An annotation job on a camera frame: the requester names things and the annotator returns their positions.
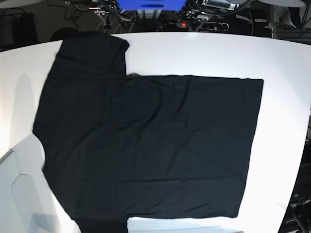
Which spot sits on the black T-shirt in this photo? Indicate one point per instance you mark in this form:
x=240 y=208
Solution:
x=119 y=146

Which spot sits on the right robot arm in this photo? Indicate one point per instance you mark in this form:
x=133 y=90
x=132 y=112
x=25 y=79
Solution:
x=106 y=10

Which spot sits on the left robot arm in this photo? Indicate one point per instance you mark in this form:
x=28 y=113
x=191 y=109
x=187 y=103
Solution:
x=204 y=10

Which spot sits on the black power strip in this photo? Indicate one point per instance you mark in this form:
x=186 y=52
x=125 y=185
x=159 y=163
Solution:
x=199 y=26

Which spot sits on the blue plastic box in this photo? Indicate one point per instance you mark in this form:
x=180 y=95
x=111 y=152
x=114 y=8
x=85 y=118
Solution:
x=131 y=5

